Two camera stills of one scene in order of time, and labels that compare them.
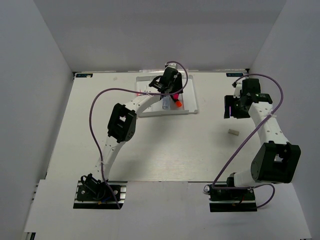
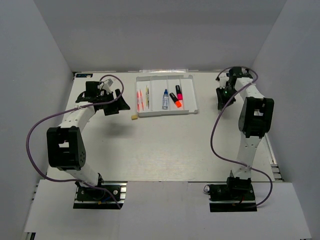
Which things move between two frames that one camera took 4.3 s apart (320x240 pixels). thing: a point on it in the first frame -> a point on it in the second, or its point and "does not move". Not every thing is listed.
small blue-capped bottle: x=166 y=101 does not move
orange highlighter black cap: x=178 y=103 does not move
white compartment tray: x=188 y=98 does not move
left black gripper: x=178 y=88 -> x=119 y=104
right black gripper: x=229 y=101 -> x=222 y=101
